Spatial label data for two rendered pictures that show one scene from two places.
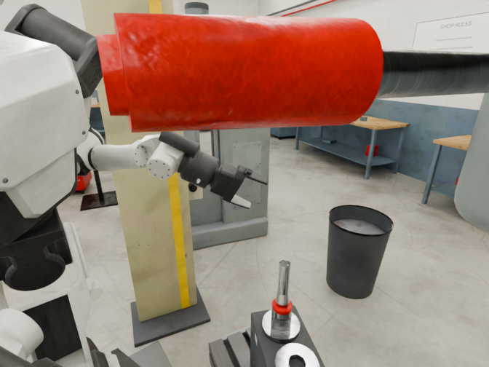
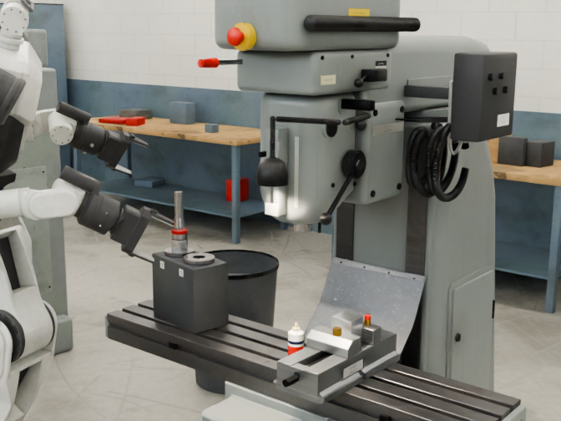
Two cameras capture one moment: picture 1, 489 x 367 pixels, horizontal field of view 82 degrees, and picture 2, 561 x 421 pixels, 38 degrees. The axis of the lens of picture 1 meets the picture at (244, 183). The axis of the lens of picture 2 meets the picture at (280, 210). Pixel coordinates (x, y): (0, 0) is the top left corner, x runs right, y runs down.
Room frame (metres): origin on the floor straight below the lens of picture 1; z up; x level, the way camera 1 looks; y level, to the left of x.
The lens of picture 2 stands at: (-1.70, 0.73, 1.78)
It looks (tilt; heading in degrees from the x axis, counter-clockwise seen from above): 13 degrees down; 332
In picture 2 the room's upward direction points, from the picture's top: straight up
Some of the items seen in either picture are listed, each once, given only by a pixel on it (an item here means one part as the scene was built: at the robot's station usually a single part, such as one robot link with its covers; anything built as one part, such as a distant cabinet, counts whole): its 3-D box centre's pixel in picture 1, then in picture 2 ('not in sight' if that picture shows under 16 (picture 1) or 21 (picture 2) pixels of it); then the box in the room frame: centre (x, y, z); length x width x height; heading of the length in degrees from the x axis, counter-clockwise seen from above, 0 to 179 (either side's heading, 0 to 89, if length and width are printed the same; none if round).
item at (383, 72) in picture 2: not in sight; (367, 78); (-0.03, -0.37, 1.66); 0.12 x 0.04 x 0.04; 114
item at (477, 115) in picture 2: not in sight; (486, 95); (-0.12, -0.67, 1.62); 0.20 x 0.09 x 0.21; 114
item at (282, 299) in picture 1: (283, 284); (179, 210); (0.50, -0.09, 1.26); 0.03 x 0.03 x 0.11
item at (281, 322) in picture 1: (281, 314); (179, 240); (0.50, -0.09, 1.17); 0.05 x 0.05 x 0.05
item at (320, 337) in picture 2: not in sight; (333, 341); (-0.08, -0.26, 1.03); 0.12 x 0.06 x 0.04; 24
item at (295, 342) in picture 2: not in sight; (295, 342); (0.03, -0.22, 1.00); 0.04 x 0.04 x 0.11
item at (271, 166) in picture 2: not in sight; (272, 170); (-0.05, -0.11, 1.46); 0.07 x 0.07 x 0.06
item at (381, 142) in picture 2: not in sight; (348, 147); (0.15, -0.44, 1.47); 0.24 x 0.19 x 0.26; 24
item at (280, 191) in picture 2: not in sight; (276, 171); (0.02, -0.16, 1.45); 0.04 x 0.04 x 0.21; 24
